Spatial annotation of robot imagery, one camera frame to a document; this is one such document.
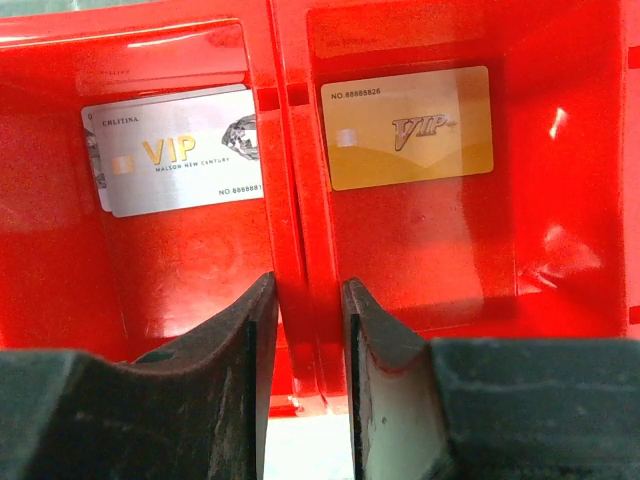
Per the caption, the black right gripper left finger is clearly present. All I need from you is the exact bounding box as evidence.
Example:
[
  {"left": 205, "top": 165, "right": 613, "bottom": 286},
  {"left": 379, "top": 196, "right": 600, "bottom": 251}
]
[{"left": 1, "top": 273, "right": 278, "bottom": 479}]

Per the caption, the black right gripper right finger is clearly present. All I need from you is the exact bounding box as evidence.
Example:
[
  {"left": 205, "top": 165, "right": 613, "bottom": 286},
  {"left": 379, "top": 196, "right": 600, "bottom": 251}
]
[{"left": 342, "top": 279, "right": 639, "bottom": 479}]

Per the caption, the silver VIP card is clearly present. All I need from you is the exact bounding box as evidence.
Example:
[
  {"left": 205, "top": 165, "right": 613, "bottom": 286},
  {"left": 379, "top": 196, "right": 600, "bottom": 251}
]
[{"left": 92, "top": 89, "right": 264, "bottom": 218}]

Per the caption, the gold VIP card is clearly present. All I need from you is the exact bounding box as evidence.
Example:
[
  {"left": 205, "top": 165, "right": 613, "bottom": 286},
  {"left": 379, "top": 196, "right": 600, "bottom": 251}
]
[{"left": 321, "top": 66, "right": 494, "bottom": 191}]

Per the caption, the silver card underneath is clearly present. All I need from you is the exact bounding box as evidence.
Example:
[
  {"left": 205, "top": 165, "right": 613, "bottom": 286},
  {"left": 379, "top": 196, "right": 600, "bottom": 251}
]
[{"left": 81, "top": 84, "right": 247, "bottom": 212}]

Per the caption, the red bin right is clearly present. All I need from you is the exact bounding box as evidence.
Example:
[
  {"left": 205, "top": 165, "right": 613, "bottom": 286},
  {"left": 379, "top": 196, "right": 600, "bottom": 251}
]
[{"left": 271, "top": 1, "right": 639, "bottom": 413}]

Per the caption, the red bin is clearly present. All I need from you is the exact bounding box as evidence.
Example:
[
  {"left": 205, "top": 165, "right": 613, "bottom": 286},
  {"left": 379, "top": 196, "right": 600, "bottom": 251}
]
[
  {"left": 271, "top": 1, "right": 639, "bottom": 413},
  {"left": 1, "top": 1, "right": 325, "bottom": 415}
]

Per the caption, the red bin left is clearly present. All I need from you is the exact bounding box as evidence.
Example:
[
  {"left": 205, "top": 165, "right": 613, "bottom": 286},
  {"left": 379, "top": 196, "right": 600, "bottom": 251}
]
[{"left": 1, "top": 1, "right": 325, "bottom": 415}]

